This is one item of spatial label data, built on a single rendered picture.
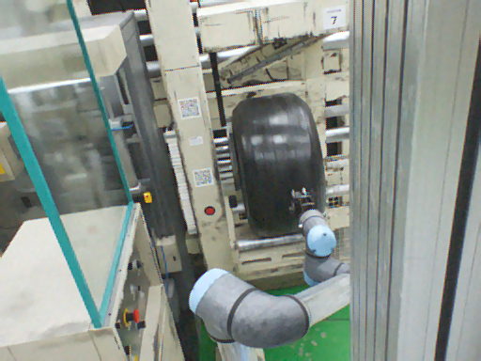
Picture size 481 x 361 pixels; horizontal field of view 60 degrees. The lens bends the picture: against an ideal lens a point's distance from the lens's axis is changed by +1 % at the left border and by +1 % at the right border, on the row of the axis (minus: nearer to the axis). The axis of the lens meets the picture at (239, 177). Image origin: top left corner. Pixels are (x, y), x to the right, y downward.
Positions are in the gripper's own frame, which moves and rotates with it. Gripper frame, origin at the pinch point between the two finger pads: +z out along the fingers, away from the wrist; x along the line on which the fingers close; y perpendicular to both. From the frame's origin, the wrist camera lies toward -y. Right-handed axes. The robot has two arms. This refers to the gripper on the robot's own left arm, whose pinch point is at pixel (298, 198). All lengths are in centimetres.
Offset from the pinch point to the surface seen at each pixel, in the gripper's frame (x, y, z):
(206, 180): 32.2, 4.4, 21.5
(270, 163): 7.9, 13.9, 3.6
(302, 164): -3.2, 11.8, 2.9
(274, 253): 9.4, -31.0, 16.0
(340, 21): -31, 54, 42
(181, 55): 32, 53, 16
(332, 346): -18, -115, 44
